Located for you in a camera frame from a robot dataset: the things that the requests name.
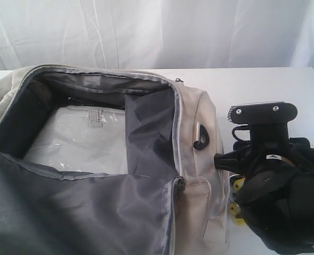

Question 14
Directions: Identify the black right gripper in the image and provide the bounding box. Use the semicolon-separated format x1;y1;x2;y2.
214;142;295;186

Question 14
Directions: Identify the colourful key tag bunch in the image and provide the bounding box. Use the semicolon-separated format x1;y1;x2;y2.
228;174;245;225

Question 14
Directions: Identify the cream fabric duffel bag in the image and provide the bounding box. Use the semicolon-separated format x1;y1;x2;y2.
0;65;230;254

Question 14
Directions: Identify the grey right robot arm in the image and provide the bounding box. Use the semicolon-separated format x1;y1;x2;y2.
214;138;314;254

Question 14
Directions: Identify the clear plastic wrapped package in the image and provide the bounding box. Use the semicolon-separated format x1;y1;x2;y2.
25;106;128;175

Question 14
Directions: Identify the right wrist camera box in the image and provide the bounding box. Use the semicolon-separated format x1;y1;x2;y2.
227;101;298;156

